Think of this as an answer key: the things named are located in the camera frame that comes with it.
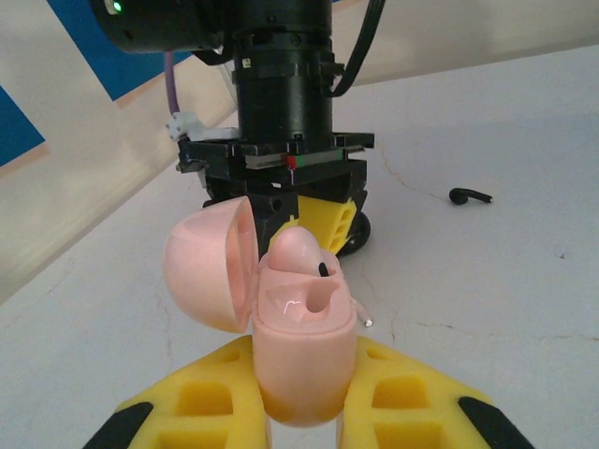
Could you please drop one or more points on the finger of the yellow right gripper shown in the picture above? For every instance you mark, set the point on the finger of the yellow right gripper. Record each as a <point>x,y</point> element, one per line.
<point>278,212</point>
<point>327,220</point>

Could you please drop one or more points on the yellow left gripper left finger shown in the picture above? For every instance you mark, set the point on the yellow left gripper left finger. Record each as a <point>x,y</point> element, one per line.
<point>201,397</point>

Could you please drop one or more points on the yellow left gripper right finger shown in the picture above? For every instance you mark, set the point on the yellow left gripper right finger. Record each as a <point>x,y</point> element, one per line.
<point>402,397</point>

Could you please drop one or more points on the pink earbud charging case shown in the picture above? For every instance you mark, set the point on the pink earbud charging case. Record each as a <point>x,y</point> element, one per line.
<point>299,360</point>

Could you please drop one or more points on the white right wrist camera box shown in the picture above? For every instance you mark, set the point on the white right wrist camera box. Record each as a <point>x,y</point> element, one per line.
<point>185,122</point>

